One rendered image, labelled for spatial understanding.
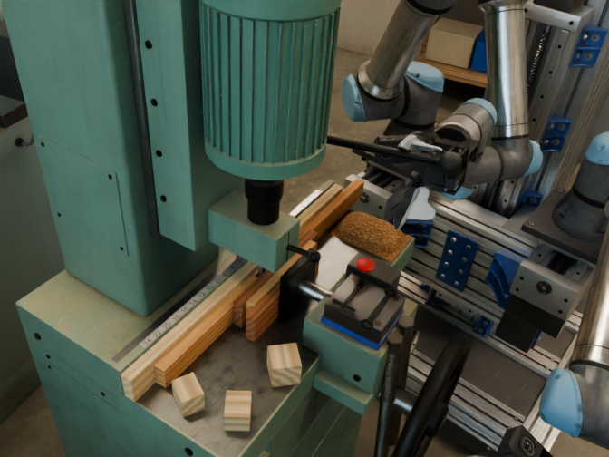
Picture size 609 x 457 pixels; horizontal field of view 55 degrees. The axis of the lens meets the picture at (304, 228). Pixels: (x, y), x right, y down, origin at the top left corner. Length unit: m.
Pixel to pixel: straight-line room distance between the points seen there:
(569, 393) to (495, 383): 1.10
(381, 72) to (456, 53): 2.41
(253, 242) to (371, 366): 0.26
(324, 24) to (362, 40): 3.72
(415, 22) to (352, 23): 3.16
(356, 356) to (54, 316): 0.58
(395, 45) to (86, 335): 0.86
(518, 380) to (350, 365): 1.09
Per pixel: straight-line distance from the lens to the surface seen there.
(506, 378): 1.95
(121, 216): 1.00
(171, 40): 0.81
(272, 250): 0.92
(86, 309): 1.19
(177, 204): 0.95
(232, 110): 0.77
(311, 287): 0.97
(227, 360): 0.94
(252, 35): 0.71
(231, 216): 0.95
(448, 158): 0.89
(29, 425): 2.06
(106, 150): 0.95
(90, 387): 1.22
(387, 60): 1.38
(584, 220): 1.48
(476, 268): 1.65
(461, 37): 3.77
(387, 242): 1.14
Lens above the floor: 1.63
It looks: 38 degrees down
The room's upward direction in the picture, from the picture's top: 5 degrees clockwise
